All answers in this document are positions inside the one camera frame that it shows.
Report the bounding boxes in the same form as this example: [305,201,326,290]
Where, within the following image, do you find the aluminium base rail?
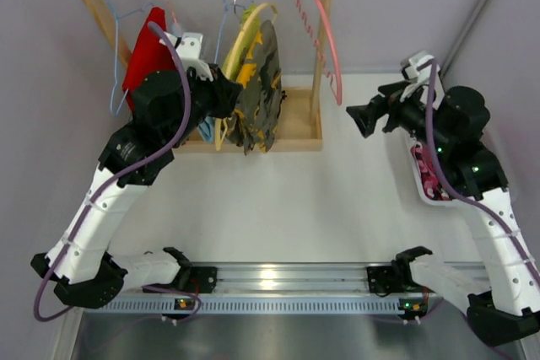
[194,262,390,298]

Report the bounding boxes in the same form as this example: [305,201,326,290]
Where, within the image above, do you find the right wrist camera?
[400,50,434,102]

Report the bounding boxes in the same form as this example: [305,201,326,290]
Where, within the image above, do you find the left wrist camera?
[165,32,213,82]

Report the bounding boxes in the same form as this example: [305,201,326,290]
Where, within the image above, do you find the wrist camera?
[400,50,434,102]
[165,32,213,82]

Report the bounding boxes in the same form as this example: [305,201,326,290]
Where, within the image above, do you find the pink camouflage trousers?
[408,140,452,206]

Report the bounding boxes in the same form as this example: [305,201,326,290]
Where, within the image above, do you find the pink plastic hanger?
[294,0,343,106]

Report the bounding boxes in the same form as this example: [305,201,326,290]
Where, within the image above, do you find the lime green trousers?
[221,4,261,81]

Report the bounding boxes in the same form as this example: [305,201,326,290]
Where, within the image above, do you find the olive yellow camouflage trousers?
[226,20,287,154]

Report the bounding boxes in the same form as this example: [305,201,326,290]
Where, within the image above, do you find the white slotted cable duct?
[90,294,409,315]

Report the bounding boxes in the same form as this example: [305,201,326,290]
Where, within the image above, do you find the blue wire hanger left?
[104,0,154,116]

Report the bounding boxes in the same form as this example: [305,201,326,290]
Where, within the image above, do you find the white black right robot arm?
[346,82,539,347]

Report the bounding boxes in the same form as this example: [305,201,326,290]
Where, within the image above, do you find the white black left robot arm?
[30,65,242,309]

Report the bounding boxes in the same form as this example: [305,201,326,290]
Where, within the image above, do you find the light blue trousers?
[170,20,219,144]

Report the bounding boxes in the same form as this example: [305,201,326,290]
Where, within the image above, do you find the white plastic basket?
[407,123,520,208]

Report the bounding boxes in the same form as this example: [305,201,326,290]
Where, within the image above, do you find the red trousers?
[121,7,176,111]

